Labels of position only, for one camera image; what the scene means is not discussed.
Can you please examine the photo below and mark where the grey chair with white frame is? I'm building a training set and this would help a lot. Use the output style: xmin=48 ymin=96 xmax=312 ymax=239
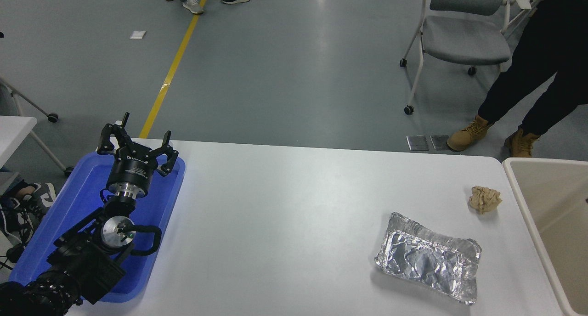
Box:
xmin=399 ymin=0 xmax=536 ymax=116

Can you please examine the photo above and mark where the seated person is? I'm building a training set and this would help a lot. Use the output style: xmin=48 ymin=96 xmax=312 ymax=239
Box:
xmin=0 ymin=165 xmax=58 ymax=250

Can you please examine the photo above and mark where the crumpled silver foil tray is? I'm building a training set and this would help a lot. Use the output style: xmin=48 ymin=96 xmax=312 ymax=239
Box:
xmin=375 ymin=212 xmax=483 ymax=306

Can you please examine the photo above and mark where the white side table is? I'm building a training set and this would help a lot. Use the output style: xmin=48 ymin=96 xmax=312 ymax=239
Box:
xmin=0 ymin=116 xmax=74 ymax=177

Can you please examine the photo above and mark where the white leg with caster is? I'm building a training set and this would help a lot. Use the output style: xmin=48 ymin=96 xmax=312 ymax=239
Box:
xmin=0 ymin=75 xmax=59 ymax=124

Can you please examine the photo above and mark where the crumpled tan paper ball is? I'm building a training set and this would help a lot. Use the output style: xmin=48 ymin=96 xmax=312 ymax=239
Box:
xmin=469 ymin=186 xmax=503 ymax=214

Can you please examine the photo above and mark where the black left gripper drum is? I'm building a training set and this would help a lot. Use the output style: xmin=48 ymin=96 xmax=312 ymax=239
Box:
xmin=107 ymin=150 xmax=158 ymax=193

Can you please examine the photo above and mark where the blue plastic tray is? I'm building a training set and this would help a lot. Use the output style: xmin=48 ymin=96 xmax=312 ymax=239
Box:
xmin=9 ymin=152 xmax=187 ymax=304

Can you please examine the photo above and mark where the large pale bin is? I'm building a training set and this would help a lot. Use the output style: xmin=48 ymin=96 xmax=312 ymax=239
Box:
xmin=503 ymin=158 xmax=588 ymax=316

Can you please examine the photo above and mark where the person with pale shoes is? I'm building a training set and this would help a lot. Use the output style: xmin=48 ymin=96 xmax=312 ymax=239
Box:
xmin=164 ymin=0 xmax=204 ymax=15

